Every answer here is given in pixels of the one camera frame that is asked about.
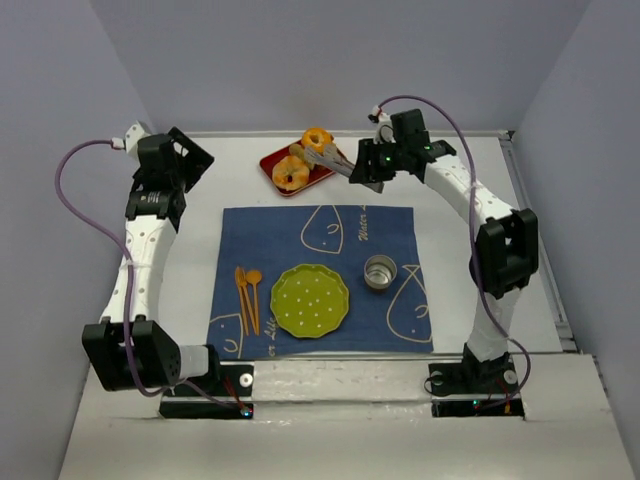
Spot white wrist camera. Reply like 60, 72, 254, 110
368, 106, 395, 144
110, 122, 151, 160

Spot blue fish placemat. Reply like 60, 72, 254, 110
207, 205, 434, 360

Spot pale croissant ring bread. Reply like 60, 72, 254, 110
271, 155, 310, 192

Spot red rectangular tray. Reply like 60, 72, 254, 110
259, 146, 335, 197

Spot green speckled bread slice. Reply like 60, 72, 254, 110
288, 143, 316, 170

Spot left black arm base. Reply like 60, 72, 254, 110
159, 362, 255, 420

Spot lower speckled bread slice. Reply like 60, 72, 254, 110
311, 145, 341, 171

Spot orange plastic fork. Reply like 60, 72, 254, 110
239, 267, 259, 335

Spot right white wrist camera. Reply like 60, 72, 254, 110
368, 106, 395, 144

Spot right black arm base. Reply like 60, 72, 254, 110
423, 359, 525, 418

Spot silver metal cup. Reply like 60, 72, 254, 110
363, 254, 397, 292

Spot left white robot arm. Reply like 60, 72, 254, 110
82, 123, 220, 391

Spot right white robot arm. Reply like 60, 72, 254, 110
349, 107, 539, 398

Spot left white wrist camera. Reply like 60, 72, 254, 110
110, 122, 151, 160

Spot silver metal tongs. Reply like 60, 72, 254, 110
303, 145, 355, 180

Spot orange glazed donut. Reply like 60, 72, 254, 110
301, 127, 333, 153

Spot green dotted plate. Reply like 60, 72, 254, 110
270, 264, 350, 339

